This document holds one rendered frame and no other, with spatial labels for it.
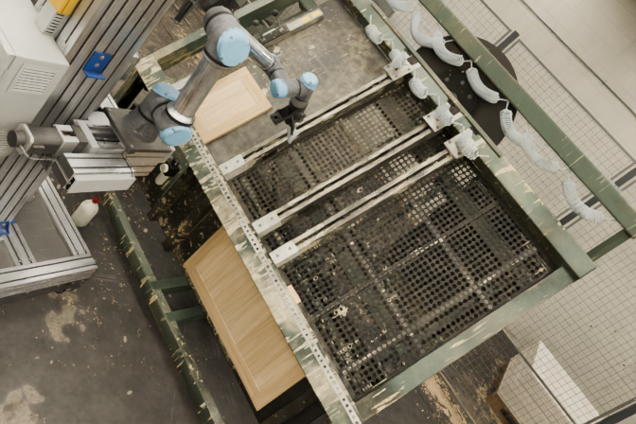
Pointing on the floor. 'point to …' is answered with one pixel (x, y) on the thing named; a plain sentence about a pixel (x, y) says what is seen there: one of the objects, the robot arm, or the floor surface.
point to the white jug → (85, 212)
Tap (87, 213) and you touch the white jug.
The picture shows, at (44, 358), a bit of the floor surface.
